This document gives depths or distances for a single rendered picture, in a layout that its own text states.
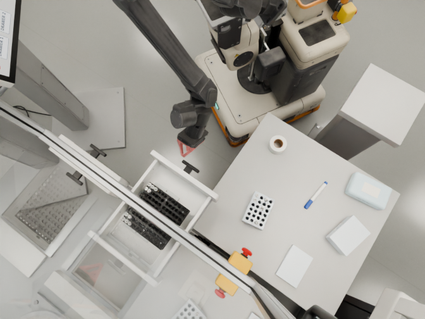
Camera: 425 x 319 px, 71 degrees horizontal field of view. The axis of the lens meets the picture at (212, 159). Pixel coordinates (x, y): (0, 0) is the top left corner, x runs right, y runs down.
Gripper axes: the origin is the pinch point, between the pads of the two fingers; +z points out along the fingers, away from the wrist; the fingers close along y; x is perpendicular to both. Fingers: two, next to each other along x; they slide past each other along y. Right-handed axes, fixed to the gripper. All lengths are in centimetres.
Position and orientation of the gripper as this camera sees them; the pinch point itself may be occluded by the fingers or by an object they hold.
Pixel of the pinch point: (186, 152)
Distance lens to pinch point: 104.8
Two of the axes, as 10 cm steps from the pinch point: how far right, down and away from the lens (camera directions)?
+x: 8.1, 5.6, -1.6
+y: -4.7, 4.8, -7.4
